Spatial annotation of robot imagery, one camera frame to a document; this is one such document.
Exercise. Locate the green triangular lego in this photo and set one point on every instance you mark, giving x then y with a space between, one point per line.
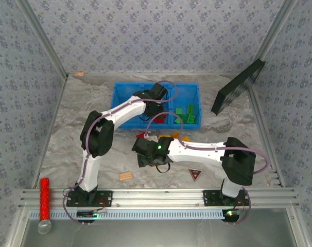
177 120

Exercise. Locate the long green lego brick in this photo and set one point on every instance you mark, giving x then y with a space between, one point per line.
184 119

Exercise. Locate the blue three-compartment bin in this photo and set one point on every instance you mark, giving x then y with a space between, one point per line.
122 95

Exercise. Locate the orange-yellow lego brick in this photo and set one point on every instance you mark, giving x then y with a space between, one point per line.
176 135

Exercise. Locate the small green lego brick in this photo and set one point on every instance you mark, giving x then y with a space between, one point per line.
191 119

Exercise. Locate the yellow lego brick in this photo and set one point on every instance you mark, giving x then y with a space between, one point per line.
185 139

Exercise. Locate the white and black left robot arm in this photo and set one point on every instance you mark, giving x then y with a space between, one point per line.
90 172

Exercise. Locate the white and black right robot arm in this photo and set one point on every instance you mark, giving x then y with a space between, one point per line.
197 153

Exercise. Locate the ribbed wooden block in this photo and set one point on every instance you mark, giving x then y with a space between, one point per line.
125 176

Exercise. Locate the black triangular red-light marker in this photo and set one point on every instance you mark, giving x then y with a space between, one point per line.
195 174

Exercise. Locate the small wooden block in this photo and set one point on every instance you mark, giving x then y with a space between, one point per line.
79 74

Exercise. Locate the black checkered panel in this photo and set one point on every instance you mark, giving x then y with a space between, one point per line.
238 87

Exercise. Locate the red glitter tube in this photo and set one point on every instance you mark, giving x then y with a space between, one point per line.
44 200

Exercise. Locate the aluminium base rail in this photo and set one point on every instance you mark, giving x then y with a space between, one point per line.
158 196

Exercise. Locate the aluminium side rail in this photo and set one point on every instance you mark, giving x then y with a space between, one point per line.
54 115
264 133

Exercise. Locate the aluminium frame post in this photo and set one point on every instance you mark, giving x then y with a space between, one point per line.
276 25

